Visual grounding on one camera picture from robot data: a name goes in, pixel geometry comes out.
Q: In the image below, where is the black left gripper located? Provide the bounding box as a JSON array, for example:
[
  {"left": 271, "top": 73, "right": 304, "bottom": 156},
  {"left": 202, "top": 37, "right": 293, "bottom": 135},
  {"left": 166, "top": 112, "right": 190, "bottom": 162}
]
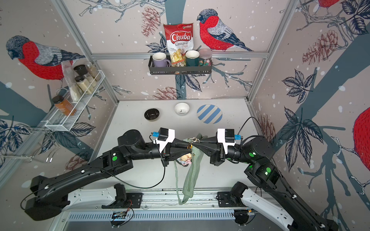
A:
[{"left": 129, "top": 136, "right": 191, "bottom": 167}]

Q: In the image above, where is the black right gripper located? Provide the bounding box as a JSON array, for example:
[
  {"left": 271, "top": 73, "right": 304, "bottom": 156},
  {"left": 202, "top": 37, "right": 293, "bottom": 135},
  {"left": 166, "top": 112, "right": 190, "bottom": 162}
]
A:
[{"left": 195, "top": 132, "right": 255, "bottom": 167}]

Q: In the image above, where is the plush doll keychain decoration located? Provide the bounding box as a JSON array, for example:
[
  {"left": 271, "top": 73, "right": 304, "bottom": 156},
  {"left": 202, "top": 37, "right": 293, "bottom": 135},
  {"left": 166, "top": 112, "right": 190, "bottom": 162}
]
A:
[{"left": 176, "top": 153, "right": 192, "bottom": 167}]

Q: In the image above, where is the green corduroy bag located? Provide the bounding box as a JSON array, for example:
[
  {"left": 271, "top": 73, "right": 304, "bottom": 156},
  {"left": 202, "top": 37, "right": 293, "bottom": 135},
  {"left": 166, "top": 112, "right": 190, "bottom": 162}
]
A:
[{"left": 175, "top": 147, "right": 204, "bottom": 205}]

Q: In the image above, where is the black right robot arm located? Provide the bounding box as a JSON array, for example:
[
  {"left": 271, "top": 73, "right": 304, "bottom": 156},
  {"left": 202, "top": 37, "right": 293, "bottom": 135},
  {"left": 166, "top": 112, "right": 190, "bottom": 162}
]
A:
[{"left": 193, "top": 135, "right": 339, "bottom": 231}]

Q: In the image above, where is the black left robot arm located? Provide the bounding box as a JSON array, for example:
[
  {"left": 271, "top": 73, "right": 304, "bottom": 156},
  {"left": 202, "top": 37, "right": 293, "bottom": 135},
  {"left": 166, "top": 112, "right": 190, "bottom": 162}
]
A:
[{"left": 20, "top": 128, "right": 191, "bottom": 221}]

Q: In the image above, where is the red Chuba chips bag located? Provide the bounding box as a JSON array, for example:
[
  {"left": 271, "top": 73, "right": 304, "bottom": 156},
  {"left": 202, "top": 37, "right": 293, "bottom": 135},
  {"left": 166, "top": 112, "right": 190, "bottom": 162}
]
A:
[{"left": 164, "top": 24, "right": 194, "bottom": 67}]

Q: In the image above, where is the clear plastic bag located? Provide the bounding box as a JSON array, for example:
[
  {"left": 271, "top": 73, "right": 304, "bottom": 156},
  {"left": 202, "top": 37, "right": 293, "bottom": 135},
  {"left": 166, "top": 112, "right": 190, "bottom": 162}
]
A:
[{"left": 61, "top": 61, "right": 83, "bottom": 103}]

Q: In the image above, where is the blue striped plate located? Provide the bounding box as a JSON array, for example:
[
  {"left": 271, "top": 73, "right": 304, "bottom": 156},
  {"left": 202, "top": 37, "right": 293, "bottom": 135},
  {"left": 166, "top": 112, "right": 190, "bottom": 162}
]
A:
[{"left": 197, "top": 104, "right": 223, "bottom": 124}]

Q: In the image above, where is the white ceramic bowl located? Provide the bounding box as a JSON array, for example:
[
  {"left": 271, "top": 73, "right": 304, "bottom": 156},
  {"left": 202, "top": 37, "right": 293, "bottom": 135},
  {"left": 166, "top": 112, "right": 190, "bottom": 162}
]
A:
[{"left": 174, "top": 103, "right": 190, "bottom": 115}]

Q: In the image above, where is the black glazed bowl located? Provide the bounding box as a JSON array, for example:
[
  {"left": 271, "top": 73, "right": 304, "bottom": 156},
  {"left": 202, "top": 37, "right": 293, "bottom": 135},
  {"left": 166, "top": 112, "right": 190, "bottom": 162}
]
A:
[{"left": 144, "top": 108, "right": 160, "bottom": 121}]

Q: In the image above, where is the purple mug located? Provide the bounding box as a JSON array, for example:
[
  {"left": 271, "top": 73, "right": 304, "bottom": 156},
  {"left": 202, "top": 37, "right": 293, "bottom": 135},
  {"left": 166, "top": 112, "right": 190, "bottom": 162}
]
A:
[{"left": 152, "top": 52, "right": 171, "bottom": 67}]

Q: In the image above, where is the pink lidded candy jar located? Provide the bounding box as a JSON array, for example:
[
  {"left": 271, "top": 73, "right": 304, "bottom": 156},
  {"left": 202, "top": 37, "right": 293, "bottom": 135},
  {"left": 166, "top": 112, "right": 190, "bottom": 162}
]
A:
[{"left": 198, "top": 48, "right": 212, "bottom": 66}]

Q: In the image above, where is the green mug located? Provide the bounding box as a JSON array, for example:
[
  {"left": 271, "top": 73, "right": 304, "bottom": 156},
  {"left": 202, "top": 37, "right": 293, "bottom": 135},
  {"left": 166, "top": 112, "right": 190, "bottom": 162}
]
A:
[{"left": 186, "top": 50, "right": 199, "bottom": 66}]

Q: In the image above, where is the beige spice jar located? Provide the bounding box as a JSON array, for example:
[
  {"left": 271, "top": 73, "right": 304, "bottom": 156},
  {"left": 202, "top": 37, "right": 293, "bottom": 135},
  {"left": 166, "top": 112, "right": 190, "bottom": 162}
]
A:
[{"left": 75, "top": 76, "right": 93, "bottom": 94}]

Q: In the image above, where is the small glass spice jar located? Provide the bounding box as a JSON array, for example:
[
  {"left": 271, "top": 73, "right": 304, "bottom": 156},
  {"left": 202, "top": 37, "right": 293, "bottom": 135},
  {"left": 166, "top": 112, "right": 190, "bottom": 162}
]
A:
[{"left": 86, "top": 63, "right": 101, "bottom": 82}]

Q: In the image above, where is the orange spice jar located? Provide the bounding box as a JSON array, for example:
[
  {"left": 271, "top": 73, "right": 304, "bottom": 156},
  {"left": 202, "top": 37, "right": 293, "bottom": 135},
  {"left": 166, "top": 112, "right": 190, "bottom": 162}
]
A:
[{"left": 52, "top": 95, "right": 76, "bottom": 116}]

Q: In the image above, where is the black lid spice jar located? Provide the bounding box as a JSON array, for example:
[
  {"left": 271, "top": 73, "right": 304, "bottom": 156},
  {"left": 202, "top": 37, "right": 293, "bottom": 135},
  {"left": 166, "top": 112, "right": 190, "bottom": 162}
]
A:
[{"left": 73, "top": 64, "right": 97, "bottom": 88}]

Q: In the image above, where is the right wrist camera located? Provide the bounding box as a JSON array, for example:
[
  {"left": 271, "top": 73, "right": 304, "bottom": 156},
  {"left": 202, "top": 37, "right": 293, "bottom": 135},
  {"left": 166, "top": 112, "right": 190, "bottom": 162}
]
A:
[{"left": 216, "top": 129, "right": 242, "bottom": 155}]

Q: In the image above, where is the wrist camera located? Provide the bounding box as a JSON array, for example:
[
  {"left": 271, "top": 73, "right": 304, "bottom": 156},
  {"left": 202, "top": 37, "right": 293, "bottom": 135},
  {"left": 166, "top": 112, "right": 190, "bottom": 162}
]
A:
[
  {"left": 216, "top": 129, "right": 242, "bottom": 155},
  {"left": 153, "top": 128, "right": 175, "bottom": 153}
]

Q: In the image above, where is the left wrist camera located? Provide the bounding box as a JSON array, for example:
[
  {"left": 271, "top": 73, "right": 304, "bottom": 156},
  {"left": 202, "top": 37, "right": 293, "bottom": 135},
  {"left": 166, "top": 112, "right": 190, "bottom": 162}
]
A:
[{"left": 153, "top": 128, "right": 175, "bottom": 153}]

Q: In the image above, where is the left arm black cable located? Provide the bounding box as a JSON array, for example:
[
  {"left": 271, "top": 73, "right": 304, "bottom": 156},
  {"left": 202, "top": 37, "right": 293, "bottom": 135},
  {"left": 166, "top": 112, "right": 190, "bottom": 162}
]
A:
[{"left": 101, "top": 135, "right": 167, "bottom": 190}]

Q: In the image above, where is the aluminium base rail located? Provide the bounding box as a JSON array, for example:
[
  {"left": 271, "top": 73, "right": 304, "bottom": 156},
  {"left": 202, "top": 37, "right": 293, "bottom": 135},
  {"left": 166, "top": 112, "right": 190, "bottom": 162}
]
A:
[{"left": 67, "top": 187, "right": 301, "bottom": 223}]

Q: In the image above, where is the black wall shelf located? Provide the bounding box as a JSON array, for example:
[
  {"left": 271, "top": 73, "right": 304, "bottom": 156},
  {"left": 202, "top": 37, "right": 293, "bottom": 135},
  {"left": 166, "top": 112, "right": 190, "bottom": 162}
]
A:
[{"left": 148, "top": 56, "right": 213, "bottom": 75}]

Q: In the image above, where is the white wire rack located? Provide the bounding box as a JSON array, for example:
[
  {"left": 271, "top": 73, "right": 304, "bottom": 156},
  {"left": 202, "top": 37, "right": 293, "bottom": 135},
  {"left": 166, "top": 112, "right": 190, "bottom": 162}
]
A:
[{"left": 40, "top": 69, "right": 106, "bottom": 132}]

